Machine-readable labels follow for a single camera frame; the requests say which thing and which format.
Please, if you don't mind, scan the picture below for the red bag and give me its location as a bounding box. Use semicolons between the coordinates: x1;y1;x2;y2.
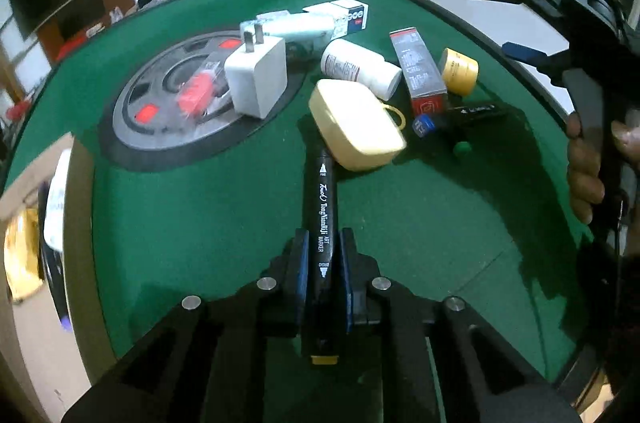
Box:
57;36;88;61

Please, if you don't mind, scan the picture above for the red item in clear packet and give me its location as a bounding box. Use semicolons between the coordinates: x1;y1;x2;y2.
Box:
172;58;233;121

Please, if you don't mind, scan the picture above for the yellow round jar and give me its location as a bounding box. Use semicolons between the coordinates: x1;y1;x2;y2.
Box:
438;48;480;96

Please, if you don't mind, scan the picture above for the person's right hand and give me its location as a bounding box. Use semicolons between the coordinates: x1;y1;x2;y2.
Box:
566;112;640;225

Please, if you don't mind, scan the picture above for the black marker blue end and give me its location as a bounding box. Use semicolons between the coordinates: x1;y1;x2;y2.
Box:
412;103;507;138

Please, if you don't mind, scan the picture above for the white plug charger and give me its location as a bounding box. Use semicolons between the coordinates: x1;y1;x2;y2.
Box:
224;20;288;120

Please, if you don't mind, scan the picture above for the grey round table console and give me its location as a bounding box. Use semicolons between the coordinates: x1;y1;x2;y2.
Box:
97;34;311;171

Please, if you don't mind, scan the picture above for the white pill bottle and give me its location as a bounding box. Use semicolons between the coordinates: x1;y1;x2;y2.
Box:
320;38;403;100

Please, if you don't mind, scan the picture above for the light blue carton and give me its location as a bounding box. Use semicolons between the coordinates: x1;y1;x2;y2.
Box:
239;10;336;54

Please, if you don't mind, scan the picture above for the red and grey carton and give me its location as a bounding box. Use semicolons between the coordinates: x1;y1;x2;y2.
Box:
389;26;449;116

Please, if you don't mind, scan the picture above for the white and blue carton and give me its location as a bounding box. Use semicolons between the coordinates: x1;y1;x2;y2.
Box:
302;0;371;38

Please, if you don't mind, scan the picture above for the black marker yellow end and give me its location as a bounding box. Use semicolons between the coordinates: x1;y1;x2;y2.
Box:
301;148;343;366

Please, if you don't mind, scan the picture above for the cream plastic case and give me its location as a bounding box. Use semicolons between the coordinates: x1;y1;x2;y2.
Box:
308;78;407;172

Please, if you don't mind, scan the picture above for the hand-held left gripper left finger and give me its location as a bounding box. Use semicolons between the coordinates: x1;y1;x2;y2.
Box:
60;228;311;423

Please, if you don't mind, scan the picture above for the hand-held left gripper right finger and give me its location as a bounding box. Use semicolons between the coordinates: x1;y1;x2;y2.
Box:
340;227;583;423

